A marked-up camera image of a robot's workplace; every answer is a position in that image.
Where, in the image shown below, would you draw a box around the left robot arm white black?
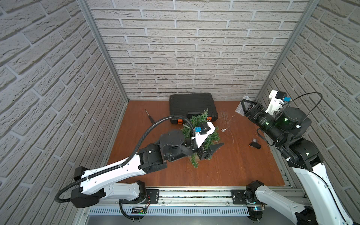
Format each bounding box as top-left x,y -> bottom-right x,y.
69,115 -> 223,208

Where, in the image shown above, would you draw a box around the small green christmas tree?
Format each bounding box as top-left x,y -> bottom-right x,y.
181,108 -> 220,168

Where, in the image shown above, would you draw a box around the small black battery cover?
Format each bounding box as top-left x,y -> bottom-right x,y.
249,138 -> 262,149

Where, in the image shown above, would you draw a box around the black handled screwdriver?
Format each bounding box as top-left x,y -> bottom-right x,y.
145,109 -> 155,124

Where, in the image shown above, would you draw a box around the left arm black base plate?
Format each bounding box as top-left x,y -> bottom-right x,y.
122,189 -> 160,204

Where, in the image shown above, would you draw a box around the aluminium corner post right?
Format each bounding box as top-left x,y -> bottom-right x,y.
255,0 -> 320,101

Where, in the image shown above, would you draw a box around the black corrugated cable conduit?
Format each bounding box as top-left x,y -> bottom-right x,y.
54,115 -> 196,203

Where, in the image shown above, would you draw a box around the clear string light wire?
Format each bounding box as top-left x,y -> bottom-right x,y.
209,113 -> 237,144

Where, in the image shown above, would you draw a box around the aluminium corner post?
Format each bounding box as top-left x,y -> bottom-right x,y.
78,0 -> 129,104
255,0 -> 320,101

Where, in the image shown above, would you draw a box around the aluminium corner post left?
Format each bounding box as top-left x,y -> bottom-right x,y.
78,0 -> 129,104

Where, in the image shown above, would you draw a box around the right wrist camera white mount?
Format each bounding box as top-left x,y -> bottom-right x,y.
265,90 -> 291,116

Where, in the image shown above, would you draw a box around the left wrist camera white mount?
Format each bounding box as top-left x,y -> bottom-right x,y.
192,122 -> 215,148

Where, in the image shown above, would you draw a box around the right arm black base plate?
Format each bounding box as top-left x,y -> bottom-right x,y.
230,189 -> 249,205

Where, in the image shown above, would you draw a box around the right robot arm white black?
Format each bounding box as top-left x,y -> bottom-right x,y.
241,99 -> 354,225

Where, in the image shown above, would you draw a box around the clear plastic battery box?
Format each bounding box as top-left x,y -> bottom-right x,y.
235,102 -> 250,116

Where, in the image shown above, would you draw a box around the black tool case orange latches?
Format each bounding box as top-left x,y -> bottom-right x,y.
169,92 -> 218,122

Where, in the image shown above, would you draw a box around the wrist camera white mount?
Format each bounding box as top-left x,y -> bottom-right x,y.
192,122 -> 215,148
265,90 -> 291,116

